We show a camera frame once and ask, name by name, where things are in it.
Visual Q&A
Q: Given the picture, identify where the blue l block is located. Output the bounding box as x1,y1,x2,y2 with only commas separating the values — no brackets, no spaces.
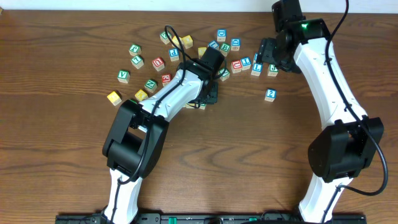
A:
208,40,220,50
251,63,263,77

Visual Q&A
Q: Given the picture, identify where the yellow O block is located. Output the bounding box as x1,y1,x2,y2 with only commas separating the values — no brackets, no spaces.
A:
185,103,196,109

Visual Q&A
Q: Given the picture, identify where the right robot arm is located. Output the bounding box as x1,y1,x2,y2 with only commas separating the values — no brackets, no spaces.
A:
256,0,384,223

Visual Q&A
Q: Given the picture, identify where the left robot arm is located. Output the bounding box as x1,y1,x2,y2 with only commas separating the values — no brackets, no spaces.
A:
101,47,225,223

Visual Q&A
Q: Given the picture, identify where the green J block right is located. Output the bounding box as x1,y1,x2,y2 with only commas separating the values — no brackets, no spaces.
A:
267,64,279,77

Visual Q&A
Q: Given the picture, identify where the green j block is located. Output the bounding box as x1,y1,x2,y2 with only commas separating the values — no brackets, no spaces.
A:
129,44,142,57
267,64,279,77

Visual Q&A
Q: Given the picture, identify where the blue I block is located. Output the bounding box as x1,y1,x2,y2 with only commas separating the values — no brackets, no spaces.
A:
240,57,252,70

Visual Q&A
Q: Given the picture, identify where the green V block centre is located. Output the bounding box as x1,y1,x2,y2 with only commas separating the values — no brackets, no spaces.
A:
218,68,230,82

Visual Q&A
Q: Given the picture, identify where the green v block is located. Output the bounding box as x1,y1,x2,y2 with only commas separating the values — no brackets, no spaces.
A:
117,70,130,83
218,68,230,82

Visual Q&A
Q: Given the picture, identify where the blue D block right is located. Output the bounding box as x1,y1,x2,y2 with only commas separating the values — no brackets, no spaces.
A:
231,38,241,51

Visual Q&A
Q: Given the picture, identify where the blue d block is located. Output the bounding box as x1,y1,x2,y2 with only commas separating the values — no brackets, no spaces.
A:
216,29,226,42
231,38,241,51

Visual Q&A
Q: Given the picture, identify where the red U block centre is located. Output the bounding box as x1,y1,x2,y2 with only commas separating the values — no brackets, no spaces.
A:
231,60,243,73

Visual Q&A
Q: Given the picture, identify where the red u block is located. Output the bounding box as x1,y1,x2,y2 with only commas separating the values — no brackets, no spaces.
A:
231,60,243,73
152,57,165,72

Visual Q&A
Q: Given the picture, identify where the blue 2 block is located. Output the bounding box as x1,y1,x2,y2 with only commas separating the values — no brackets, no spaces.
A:
265,88,277,102

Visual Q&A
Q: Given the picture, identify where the green B block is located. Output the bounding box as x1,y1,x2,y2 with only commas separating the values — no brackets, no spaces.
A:
220,42,231,57

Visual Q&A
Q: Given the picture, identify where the yellow S block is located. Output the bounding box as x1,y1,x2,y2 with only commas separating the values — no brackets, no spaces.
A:
198,47,206,58

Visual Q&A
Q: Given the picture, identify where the red E block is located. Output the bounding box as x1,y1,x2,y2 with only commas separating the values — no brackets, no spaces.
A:
161,73,172,86

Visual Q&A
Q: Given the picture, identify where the blue D block top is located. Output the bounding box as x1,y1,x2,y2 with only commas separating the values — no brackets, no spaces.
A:
216,29,226,42

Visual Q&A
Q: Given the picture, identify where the blue P block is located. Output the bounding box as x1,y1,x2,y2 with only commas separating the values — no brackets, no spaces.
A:
169,48,179,62

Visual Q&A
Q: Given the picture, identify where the yellow block upper right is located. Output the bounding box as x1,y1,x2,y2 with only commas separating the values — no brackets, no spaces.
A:
182,35,193,49

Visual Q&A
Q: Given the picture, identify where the red U block left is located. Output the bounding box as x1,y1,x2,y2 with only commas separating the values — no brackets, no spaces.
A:
152,57,165,72

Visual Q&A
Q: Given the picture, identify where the green N block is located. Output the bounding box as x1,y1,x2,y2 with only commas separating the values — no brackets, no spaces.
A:
144,79,157,93

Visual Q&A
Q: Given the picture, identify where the yellow block upper left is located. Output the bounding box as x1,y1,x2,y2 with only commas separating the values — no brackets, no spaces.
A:
172,36,183,48

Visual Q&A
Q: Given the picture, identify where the yellow K block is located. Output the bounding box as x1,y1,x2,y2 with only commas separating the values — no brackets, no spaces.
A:
134,90,149,102

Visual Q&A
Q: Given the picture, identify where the green Z block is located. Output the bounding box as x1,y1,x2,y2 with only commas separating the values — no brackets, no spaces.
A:
160,31,172,45

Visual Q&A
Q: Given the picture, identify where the green 7 block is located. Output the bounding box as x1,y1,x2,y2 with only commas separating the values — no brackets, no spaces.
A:
131,55,144,69

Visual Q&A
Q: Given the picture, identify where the green J block left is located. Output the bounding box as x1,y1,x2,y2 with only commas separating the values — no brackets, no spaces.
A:
129,44,142,57

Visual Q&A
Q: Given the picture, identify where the green V block left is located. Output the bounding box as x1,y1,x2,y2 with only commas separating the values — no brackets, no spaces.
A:
117,70,130,83

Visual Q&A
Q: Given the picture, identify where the yellow G block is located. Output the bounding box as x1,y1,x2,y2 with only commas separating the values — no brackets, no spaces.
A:
107,91,122,106

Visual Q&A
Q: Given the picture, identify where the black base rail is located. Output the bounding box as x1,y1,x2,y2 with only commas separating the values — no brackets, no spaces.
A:
55,207,368,224

